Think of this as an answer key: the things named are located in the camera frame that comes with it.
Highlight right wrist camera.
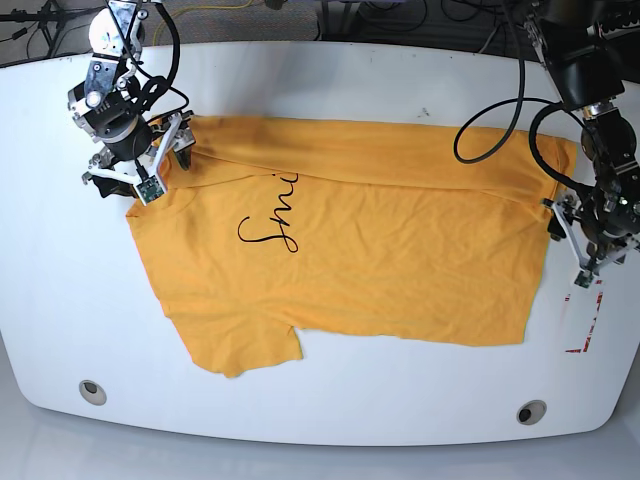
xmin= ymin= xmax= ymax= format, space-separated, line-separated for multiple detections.
xmin=134 ymin=175 xmax=167 ymax=206

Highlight yellow T-shirt with script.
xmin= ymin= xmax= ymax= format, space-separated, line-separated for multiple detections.
xmin=126 ymin=117 xmax=559 ymax=378

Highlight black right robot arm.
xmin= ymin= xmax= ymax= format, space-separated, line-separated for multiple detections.
xmin=68 ymin=1 xmax=196 ymax=205

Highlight yellow cable on floor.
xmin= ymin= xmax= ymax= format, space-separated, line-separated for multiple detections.
xmin=152 ymin=0 xmax=261 ymax=46

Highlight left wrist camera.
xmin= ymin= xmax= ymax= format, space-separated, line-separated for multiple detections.
xmin=574 ymin=270 xmax=595 ymax=289

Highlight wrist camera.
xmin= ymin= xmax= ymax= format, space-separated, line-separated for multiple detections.
xmin=574 ymin=270 xmax=595 ymax=289
xmin=134 ymin=175 xmax=167 ymax=206

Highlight left table grommet hole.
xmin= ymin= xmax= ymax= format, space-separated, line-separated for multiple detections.
xmin=79 ymin=380 xmax=107 ymax=406

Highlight table grommet hole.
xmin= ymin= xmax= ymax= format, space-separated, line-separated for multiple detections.
xmin=79 ymin=380 xmax=107 ymax=406
xmin=516 ymin=400 xmax=547 ymax=426

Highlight red tape rectangle marking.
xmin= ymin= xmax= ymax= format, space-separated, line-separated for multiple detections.
xmin=561 ymin=280 xmax=604 ymax=353

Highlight right table grommet hole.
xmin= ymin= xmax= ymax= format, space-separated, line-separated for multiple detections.
xmin=516 ymin=400 xmax=547 ymax=426

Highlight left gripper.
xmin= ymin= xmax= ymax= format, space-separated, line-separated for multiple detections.
xmin=542 ymin=193 xmax=639 ymax=273

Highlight black tripod stand legs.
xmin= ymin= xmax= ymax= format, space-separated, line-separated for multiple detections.
xmin=1 ymin=0 xmax=101 ymax=63

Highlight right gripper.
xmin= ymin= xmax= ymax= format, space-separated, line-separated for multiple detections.
xmin=82 ymin=112 xmax=196 ymax=198

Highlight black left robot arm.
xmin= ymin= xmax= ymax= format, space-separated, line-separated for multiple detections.
xmin=524 ymin=1 xmax=639 ymax=287

